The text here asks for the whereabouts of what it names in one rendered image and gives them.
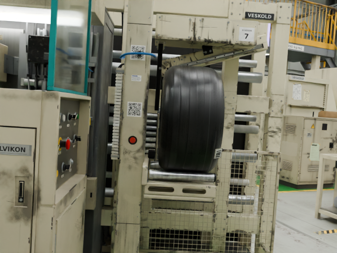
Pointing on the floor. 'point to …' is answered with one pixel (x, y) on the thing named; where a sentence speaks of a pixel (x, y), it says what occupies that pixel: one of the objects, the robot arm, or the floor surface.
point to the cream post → (133, 129)
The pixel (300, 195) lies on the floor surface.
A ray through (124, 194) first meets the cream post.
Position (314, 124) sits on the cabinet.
